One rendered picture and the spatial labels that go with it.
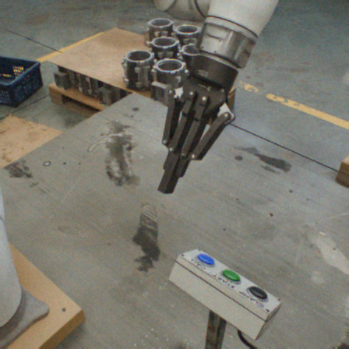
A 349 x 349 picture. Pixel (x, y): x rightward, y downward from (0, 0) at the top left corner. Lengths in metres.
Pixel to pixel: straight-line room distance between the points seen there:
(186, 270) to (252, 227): 0.46
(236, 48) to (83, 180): 0.73
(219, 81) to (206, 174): 0.61
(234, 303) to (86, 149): 0.86
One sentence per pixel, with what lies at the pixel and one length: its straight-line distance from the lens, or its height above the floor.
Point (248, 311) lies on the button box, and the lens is 0.60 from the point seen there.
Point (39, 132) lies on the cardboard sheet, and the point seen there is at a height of 0.01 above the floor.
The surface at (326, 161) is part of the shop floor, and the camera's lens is 2.68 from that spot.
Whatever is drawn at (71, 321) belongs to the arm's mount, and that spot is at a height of 0.84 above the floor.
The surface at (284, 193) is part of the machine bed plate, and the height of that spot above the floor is 0.80.
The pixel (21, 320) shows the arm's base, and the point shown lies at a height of 0.87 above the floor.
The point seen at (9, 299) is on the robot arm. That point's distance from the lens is 0.80.
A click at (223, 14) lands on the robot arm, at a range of 0.63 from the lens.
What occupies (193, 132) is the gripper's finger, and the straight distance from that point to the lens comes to 0.64.
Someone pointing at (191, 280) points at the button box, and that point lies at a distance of 0.63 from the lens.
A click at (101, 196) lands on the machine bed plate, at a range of 1.14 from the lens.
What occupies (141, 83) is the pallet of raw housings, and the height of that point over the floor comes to 0.41.
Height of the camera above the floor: 1.60
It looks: 42 degrees down
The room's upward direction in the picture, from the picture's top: straight up
